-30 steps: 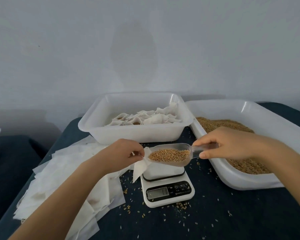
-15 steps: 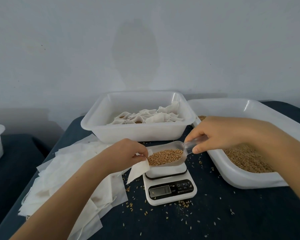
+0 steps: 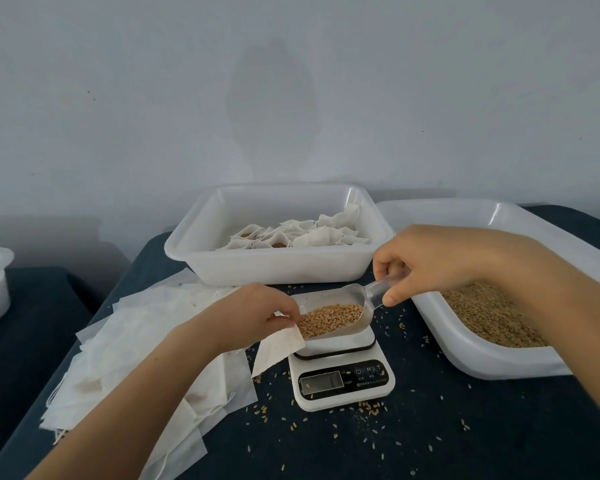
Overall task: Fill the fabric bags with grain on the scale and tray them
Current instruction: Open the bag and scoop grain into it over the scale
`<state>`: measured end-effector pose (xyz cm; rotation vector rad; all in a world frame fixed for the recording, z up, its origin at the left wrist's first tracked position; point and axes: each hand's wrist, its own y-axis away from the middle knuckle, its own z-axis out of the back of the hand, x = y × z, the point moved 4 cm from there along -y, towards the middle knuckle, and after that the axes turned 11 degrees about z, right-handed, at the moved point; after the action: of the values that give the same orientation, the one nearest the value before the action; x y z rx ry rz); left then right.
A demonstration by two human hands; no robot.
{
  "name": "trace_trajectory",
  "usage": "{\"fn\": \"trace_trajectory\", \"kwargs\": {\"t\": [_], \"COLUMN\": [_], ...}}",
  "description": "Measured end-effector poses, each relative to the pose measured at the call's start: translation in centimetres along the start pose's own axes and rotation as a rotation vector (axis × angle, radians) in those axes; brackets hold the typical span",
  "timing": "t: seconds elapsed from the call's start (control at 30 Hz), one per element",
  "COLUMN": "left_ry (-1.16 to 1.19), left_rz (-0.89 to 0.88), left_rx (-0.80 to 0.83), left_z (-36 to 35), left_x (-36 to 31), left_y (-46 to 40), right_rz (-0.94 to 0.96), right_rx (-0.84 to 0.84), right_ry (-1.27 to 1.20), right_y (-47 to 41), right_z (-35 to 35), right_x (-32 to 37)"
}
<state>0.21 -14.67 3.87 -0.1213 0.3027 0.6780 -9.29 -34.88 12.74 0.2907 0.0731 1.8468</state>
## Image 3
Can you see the pile of white bags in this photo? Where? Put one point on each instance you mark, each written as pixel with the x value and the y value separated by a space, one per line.
pixel 130 375

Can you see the brown grain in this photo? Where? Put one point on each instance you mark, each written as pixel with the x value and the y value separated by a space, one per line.
pixel 495 315

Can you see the person's right hand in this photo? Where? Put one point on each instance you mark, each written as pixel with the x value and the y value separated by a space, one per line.
pixel 435 260

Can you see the white digital kitchen scale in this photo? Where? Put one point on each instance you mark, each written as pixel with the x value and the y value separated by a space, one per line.
pixel 340 380

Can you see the person's left forearm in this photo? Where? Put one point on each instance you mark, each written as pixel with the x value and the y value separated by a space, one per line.
pixel 110 425

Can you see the white tray of grain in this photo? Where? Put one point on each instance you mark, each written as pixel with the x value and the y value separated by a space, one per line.
pixel 460 340

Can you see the clear plastic scoop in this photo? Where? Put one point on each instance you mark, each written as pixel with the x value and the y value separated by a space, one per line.
pixel 335 305

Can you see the white plastic tub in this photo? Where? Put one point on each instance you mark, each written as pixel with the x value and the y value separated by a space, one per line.
pixel 240 263

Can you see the person's right forearm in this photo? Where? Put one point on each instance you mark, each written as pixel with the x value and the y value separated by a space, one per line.
pixel 570 305

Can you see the person's left hand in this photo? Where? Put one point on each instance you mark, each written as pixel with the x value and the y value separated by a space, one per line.
pixel 242 317

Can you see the white mesh bag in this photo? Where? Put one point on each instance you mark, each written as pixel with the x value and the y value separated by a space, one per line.
pixel 278 350

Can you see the dark blue tablecloth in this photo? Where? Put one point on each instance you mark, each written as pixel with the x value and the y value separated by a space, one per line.
pixel 30 355
pixel 460 435

